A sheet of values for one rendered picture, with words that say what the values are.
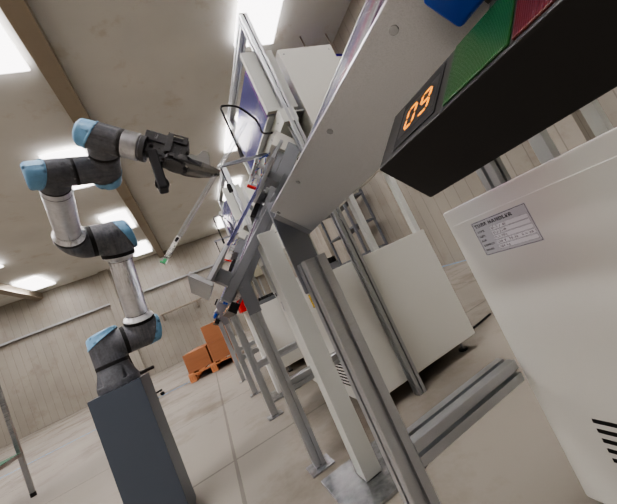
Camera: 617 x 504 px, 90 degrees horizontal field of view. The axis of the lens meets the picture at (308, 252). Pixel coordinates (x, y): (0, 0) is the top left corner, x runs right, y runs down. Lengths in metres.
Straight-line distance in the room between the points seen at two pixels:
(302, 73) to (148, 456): 1.77
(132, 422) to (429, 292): 1.33
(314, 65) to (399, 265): 1.10
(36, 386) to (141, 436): 12.65
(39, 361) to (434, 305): 13.32
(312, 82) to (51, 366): 13.07
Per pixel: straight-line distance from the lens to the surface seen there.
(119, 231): 1.36
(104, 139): 0.99
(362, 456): 1.11
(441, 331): 1.59
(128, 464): 1.47
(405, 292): 1.49
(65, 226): 1.22
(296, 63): 1.81
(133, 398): 1.42
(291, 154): 1.47
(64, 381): 13.77
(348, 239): 1.35
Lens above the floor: 0.60
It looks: 6 degrees up
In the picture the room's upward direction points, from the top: 25 degrees counter-clockwise
